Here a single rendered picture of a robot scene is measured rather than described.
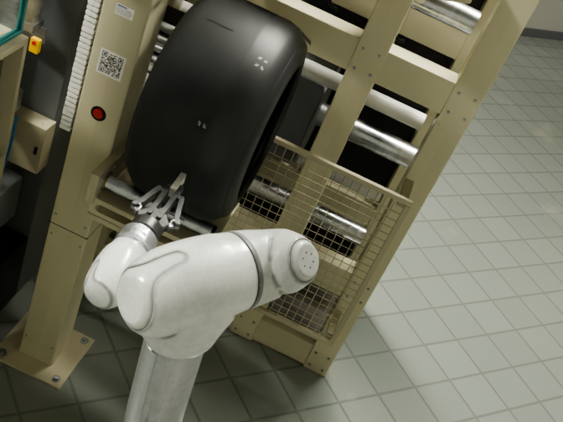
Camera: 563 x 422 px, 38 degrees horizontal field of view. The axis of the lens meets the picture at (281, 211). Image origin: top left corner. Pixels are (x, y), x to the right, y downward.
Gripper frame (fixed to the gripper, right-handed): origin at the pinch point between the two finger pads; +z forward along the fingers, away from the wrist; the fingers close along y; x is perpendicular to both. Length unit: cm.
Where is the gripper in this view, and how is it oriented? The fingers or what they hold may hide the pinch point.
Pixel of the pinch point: (177, 184)
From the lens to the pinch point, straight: 207.1
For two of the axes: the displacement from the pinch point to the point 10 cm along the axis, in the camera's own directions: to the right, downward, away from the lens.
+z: 3.2, -6.0, 7.4
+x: -2.9, 6.8, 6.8
